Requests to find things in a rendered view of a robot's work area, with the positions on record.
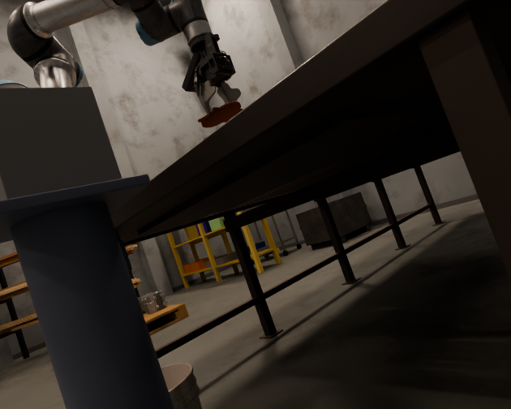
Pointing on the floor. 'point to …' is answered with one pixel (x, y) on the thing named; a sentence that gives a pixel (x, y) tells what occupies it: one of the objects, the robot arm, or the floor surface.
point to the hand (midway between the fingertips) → (220, 114)
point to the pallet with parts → (161, 311)
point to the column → (83, 293)
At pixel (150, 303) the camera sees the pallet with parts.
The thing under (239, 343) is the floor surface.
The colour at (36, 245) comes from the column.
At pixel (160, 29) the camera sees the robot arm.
